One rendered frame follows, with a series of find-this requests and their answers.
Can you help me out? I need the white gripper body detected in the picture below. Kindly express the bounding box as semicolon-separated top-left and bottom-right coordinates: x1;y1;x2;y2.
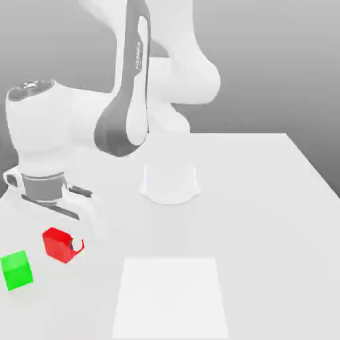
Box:
13;193;108;244

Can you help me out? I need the small red cube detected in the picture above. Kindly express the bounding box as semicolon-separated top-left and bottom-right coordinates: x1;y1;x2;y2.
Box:
41;226;86;265

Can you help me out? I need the small green cube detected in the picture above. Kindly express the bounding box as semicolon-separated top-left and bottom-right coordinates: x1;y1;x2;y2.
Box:
0;249;35;292

